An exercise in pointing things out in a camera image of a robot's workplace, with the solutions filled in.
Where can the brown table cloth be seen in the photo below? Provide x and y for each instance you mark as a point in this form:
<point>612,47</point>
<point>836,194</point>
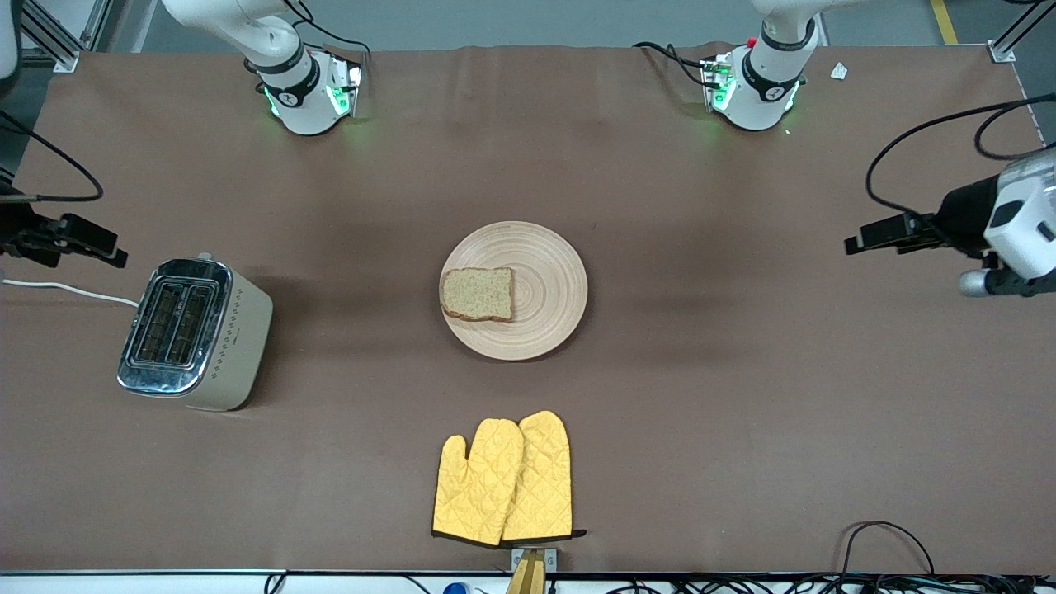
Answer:
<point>660,462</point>

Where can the grey metal clamp plate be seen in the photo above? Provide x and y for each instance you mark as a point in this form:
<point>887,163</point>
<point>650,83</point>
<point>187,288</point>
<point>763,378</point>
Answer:
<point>551,560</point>

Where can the round wooden plate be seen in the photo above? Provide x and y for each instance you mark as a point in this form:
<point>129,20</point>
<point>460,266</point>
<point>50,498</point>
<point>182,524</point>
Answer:
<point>549,280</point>

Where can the small white paper scrap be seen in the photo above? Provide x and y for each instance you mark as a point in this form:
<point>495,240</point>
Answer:
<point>839,71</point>

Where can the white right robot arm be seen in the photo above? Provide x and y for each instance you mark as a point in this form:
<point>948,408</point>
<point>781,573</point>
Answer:
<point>305,107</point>

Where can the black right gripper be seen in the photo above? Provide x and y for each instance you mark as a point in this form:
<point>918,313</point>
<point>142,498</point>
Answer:
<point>18,228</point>

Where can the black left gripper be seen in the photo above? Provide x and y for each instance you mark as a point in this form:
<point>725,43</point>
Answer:
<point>962,214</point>

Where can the beige chrome two-slot toaster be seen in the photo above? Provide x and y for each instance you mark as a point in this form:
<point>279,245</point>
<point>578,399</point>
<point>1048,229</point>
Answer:
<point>223,346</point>

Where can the small blue cap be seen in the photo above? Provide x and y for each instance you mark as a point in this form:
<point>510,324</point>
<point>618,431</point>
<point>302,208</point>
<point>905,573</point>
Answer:
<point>455,589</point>

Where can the yellow quilted oven mitt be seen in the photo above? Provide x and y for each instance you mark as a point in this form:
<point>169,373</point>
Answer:
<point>544,478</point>
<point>478,487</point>

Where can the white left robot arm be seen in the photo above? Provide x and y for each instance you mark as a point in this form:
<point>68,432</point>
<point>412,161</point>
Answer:
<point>759,99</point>

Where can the yellow floor tape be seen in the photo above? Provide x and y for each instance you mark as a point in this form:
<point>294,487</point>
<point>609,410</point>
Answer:
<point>943,21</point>

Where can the aluminium frame profile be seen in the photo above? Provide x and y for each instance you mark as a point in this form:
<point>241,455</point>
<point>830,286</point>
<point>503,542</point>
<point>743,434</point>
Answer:
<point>51,41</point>
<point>1008,49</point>

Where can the brown toast slice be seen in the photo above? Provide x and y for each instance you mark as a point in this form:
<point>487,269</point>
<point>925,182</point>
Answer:
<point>478,294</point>

